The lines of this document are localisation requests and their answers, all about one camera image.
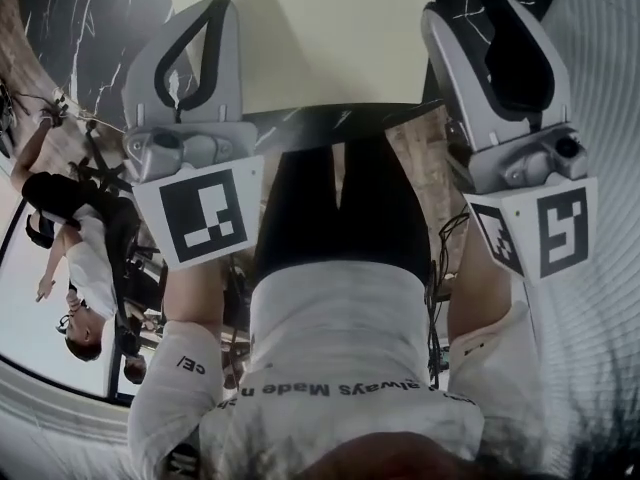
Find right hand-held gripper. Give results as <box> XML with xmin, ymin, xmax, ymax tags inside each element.
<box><xmin>420</xmin><ymin>0</ymin><xmax>600</xmax><ymax>283</ymax></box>

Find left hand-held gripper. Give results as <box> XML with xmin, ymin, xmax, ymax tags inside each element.
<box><xmin>122</xmin><ymin>0</ymin><xmax>266</xmax><ymax>273</ymax></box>

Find person's right forearm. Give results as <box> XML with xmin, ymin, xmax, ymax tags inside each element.
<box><xmin>446</xmin><ymin>206</ymin><xmax>520</xmax><ymax>343</ymax></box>

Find person's left forearm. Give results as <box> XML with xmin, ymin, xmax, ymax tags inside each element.
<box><xmin>162</xmin><ymin>253</ymin><xmax>227</xmax><ymax>340</ymax></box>

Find white power strip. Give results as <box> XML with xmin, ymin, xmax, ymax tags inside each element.
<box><xmin>48</xmin><ymin>91</ymin><xmax>72</xmax><ymax>117</ymax></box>

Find black office chair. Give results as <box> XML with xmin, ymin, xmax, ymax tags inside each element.
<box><xmin>69</xmin><ymin>122</ymin><xmax>169</xmax><ymax>360</ymax></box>

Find black shorts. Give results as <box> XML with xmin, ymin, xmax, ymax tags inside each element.
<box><xmin>252</xmin><ymin>136</ymin><xmax>434</xmax><ymax>289</ymax></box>

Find white printed t-shirt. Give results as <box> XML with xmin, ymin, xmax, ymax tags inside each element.
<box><xmin>127</xmin><ymin>260</ymin><xmax>547</xmax><ymax>480</ymax></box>

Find white ribbed blind housing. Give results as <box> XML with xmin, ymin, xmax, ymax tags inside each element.
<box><xmin>0</xmin><ymin>352</ymin><xmax>135</xmax><ymax>469</ymax></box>

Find white floor cable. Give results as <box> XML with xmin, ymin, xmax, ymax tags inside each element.
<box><xmin>49</xmin><ymin>82</ymin><xmax>132</xmax><ymax>135</ymax></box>

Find glass wall with blinds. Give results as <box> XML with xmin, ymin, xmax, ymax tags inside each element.
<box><xmin>524</xmin><ymin>0</ymin><xmax>640</xmax><ymax>480</ymax></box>

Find black gear pile with cables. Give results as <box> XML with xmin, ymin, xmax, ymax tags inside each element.
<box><xmin>0</xmin><ymin>80</ymin><xmax>24</xmax><ymax>162</ymax></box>

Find black hanging cables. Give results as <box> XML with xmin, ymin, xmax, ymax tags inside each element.
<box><xmin>423</xmin><ymin>211</ymin><xmax>472</xmax><ymax>390</ymax></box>

